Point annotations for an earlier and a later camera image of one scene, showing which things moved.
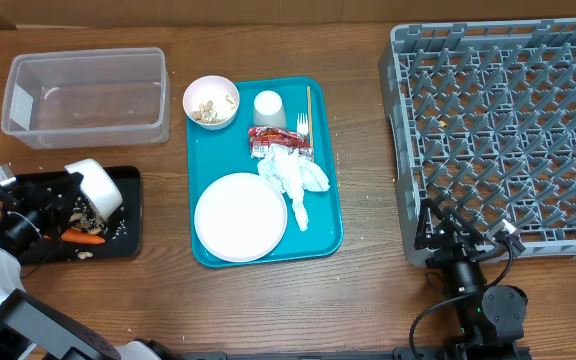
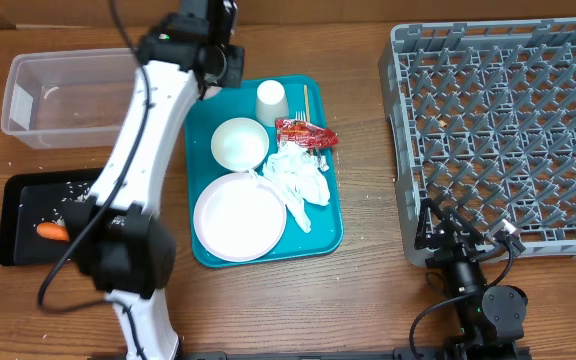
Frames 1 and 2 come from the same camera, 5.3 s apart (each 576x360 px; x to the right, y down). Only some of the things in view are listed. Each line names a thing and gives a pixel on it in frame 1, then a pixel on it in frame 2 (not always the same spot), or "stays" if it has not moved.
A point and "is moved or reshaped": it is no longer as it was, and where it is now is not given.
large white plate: x=240 y=217 stays
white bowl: x=100 y=193 to x=240 y=144
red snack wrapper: x=262 y=137 to x=304 y=133
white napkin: x=292 y=175 is moved or reshaped
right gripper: x=456 y=244 stays
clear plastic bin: x=88 y=99 stays
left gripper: x=42 y=197 to x=233 y=73
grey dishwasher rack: x=501 y=121 stays
